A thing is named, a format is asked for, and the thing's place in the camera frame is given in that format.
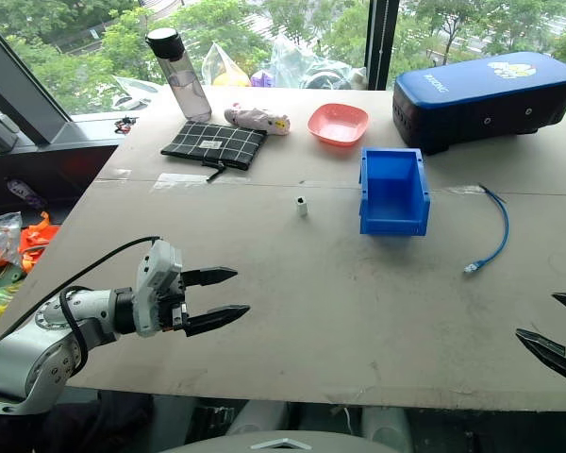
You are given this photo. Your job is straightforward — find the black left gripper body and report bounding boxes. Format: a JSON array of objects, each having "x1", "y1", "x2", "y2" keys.
[{"x1": 158, "y1": 270, "x2": 191, "y2": 332}]

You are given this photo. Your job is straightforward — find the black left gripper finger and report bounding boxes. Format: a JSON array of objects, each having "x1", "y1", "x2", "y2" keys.
[
  {"x1": 184, "y1": 304, "x2": 251, "y2": 338},
  {"x1": 182, "y1": 266, "x2": 239, "y2": 289}
]

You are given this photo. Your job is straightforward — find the black grid pattern pouch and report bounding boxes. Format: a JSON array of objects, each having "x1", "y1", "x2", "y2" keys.
[{"x1": 159, "y1": 120, "x2": 269, "y2": 183}]

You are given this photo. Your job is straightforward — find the silver robot torso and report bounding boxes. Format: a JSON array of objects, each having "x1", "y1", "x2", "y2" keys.
[{"x1": 162, "y1": 428, "x2": 402, "y2": 453}]

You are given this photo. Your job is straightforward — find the small black red clips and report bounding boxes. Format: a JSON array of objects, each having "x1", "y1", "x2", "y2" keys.
[{"x1": 113, "y1": 114, "x2": 140, "y2": 135}]

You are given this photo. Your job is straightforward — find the bag of orange toys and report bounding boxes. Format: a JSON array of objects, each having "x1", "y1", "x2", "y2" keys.
[{"x1": 0, "y1": 210, "x2": 61, "y2": 284}]

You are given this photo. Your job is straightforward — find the purple toy piece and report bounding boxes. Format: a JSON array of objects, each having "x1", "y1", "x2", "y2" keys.
[{"x1": 6, "y1": 177, "x2": 48, "y2": 210}]

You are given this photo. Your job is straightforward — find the pink plastic bowl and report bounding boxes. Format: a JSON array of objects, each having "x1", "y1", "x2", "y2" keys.
[{"x1": 307, "y1": 103, "x2": 371, "y2": 148}]

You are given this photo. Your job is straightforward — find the blue plastic storage bin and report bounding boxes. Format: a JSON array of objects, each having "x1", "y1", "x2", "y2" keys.
[{"x1": 358, "y1": 146, "x2": 431, "y2": 237}]

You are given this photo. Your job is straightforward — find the clear water bottle black lid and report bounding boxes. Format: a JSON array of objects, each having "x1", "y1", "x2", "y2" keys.
[{"x1": 144, "y1": 26, "x2": 213, "y2": 124}]

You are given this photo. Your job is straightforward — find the clear bag with yellow items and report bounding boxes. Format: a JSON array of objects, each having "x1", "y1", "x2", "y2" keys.
[{"x1": 201, "y1": 42, "x2": 253, "y2": 88}]

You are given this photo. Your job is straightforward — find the blue and black padded case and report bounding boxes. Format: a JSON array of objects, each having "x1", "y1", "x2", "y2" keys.
[{"x1": 391, "y1": 51, "x2": 566, "y2": 157}]

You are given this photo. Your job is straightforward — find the clear plastic bag dark items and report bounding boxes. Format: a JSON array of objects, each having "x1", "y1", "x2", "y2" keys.
[{"x1": 263, "y1": 33, "x2": 368, "y2": 91}]

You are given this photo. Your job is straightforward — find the grey slanted window beam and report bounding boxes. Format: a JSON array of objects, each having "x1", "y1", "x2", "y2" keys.
[{"x1": 0, "y1": 12, "x2": 73, "y2": 146}]

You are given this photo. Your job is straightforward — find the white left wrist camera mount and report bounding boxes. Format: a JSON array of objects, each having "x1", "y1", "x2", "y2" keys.
[{"x1": 132, "y1": 239, "x2": 185, "y2": 339}]

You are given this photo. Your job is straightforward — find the blue ethernet cable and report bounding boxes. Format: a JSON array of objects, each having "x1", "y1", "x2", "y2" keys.
[{"x1": 462, "y1": 183, "x2": 510, "y2": 277}]

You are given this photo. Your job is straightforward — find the black window frame post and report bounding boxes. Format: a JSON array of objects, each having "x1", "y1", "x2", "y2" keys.
[{"x1": 363, "y1": 0, "x2": 401, "y2": 92}]

